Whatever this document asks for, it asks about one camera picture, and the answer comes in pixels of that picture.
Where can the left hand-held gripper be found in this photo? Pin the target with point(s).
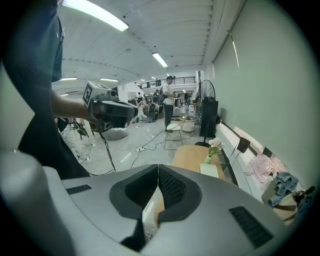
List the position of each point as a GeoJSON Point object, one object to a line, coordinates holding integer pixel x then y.
{"type": "Point", "coordinates": [87, 95]}

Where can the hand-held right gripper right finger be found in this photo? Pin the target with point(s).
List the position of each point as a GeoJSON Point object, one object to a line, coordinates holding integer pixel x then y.
{"type": "Point", "coordinates": [212, 225]}

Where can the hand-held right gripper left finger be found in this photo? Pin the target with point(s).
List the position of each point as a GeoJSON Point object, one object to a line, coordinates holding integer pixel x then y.
{"type": "Point", "coordinates": [100, 220]}

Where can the person's left forearm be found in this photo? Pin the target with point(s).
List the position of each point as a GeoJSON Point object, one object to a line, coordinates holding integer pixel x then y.
{"type": "Point", "coordinates": [67, 106]}

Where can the white flat box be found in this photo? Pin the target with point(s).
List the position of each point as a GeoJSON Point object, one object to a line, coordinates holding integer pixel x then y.
{"type": "Point", "coordinates": [209, 170]}

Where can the grey beanbag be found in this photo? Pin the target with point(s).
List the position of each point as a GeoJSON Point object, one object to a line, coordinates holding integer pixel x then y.
{"type": "Point", "coordinates": [115, 133]}

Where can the ceiling light panel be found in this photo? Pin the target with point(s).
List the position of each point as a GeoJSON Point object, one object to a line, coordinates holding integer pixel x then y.
{"type": "Point", "coordinates": [109, 79]}
{"type": "Point", "coordinates": [97, 12]}
{"type": "Point", "coordinates": [68, 78]}
{"type": "Point", "coordinates": [160, 59]}

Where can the white power strip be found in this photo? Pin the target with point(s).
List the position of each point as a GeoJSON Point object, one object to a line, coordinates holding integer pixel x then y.
{"type": "Point", "coordinates": [141, 149]}

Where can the black balcony railing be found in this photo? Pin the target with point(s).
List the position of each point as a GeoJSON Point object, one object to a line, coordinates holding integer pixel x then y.
{"type": "Point", "coordinates": [180, 80]}

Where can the round beige side table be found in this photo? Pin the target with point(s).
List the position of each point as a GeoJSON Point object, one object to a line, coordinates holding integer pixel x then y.
{"type": "Point", "coordinates": [188, 124]}

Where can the oval wooden coffee table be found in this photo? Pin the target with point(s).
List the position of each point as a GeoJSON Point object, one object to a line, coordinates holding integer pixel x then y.
{"type": "Point", "coordinates": [190, 155]}

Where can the pink cloth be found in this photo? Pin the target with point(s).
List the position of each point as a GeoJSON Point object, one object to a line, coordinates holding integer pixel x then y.
{"type": "Point", "coordinates": [260, 166]}

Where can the vase of pink flowers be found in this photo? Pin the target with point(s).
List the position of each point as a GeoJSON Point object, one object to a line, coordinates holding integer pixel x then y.
{"type": "Point", "coordinates": [215, 143]}

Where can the blue denim garment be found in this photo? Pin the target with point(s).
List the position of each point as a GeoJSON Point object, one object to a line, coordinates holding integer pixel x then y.
{"type": "Point", "coordinates": [283, 183]}

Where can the small black device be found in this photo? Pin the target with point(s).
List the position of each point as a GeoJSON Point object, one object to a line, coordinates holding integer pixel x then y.
{"type": "Point", "coordinates": [243, 145]}

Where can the black round lamp base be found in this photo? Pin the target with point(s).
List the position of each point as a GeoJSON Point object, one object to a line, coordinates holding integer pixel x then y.
{"type": "Point", "coordinates": [208, 117]}

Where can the blue patterned cloth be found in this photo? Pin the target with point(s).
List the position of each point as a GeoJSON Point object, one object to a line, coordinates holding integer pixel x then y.
{"type": "Point", "coordinates": [306, 202]}

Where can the person's black shirt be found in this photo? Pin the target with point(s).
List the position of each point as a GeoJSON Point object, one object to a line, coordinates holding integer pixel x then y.
{"type": "Point", "coordinates": [30, 62]}

